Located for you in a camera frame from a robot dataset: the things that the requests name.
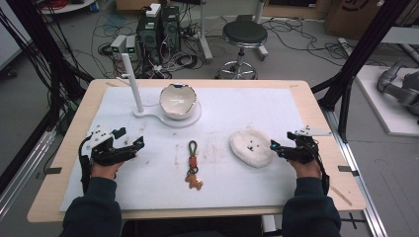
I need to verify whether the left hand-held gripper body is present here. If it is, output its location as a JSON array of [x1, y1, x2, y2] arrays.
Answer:
[[86, 126, 137, 167]]

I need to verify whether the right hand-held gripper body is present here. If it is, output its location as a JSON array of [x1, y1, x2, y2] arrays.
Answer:
[[280, 125, 332, 165]]

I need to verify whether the person's left hand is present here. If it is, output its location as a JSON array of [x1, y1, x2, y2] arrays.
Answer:
[[90, 159, 126, 181]]

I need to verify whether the person's right hand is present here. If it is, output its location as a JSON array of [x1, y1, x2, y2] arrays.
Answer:
[[288, 159, 323, 181]]

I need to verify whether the white fluffy pad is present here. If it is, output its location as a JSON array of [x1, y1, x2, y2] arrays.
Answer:
[[228, 126, 276, 169]]

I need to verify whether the dark tape strip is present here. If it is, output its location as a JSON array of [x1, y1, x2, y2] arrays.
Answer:
[[35, 166, 63, 181], [337, 165, 361, 178]]

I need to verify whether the white stand with pole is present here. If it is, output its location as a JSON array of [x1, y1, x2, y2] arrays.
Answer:
[[116, 52, 203, 129]]

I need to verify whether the white eggshell-shaped bowl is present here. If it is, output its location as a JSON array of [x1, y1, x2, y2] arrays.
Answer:
[[159, 82, 199, 120]]

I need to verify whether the white table mat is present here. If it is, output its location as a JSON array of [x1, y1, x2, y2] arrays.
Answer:
[[58, 86, 306, 212]]

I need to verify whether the white platform board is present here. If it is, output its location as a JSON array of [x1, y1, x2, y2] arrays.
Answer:
[[355, 64, 419, 138]]

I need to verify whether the grey power unit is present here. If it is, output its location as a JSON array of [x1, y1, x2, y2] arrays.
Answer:
[[125, 34, 138, 61], [110, 34, 128, 55]]

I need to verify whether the black computer tower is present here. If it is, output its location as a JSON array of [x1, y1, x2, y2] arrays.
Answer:
[[160, 4, 182, 54], [135, 12, 163, 66]]

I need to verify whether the white power strip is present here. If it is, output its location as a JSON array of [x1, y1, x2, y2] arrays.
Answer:
[[338, 37, 356, 57]]

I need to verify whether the black round stool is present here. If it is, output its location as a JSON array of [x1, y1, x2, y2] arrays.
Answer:
[[214, 20, 270, 81]]

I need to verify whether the white table leg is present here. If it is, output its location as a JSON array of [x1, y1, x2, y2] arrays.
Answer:
[[254, 0, 270, 62], [197, 0, 214, 63]]

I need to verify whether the white box on computer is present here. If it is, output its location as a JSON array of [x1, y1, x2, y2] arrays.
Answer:
[[144, 2, 162, 19]]

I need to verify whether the cardboard box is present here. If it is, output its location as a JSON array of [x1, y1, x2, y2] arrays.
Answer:
[[323, 0, 419, 41]]

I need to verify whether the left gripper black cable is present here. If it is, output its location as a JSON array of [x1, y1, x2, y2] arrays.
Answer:
[[77, 133, 93, 196]]

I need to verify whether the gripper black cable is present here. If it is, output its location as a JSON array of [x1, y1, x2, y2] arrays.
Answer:
[[311, 140, 331, 198], [77, 133, 93, 196]]

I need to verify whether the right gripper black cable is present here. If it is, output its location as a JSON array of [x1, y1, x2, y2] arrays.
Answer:
[[311, 140, 331, 198]]

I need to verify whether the keychain with brown dog charm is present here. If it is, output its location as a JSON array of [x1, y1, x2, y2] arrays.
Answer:
[[184, 139, 205, 192]]

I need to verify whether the aluminium rail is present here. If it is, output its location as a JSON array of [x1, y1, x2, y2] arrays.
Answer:
[[0, 128, 57, 220], [322, 108, 389, 237]]

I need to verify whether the black frame strut with cables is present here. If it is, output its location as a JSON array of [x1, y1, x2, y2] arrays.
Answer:
[[0, 0, 96, 139]]

